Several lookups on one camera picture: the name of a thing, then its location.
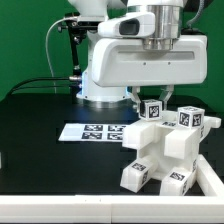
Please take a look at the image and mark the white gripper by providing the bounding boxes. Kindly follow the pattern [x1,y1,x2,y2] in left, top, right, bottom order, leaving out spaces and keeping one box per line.
[92,35,207,112]

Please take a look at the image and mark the white chair backrest part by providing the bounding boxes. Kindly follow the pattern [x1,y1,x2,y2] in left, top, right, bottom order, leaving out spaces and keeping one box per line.
[122,111,221,160]

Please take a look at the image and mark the white chair seat part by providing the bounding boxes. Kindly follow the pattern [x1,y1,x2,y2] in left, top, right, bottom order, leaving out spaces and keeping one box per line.
[137,126,201,180]

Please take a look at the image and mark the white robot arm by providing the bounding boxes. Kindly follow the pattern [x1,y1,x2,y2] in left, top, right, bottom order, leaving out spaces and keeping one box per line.
[68,0,213,106]

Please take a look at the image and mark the white base tag plate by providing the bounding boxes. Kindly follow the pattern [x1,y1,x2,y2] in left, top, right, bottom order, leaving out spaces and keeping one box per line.
[59,123,125,142]

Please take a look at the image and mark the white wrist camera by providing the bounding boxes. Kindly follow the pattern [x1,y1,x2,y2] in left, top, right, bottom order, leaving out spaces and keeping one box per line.
[98,12,155,38]

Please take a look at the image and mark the grey camera cable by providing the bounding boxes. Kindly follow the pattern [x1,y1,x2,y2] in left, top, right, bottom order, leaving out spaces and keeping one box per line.
[44,17,80,95]

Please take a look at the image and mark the white L-shaped border wall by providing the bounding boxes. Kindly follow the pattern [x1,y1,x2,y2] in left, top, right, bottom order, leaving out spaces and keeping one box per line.
[0,157,224,224]

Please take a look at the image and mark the black cables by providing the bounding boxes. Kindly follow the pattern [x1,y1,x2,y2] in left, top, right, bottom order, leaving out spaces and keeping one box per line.
[4,75,83,98]

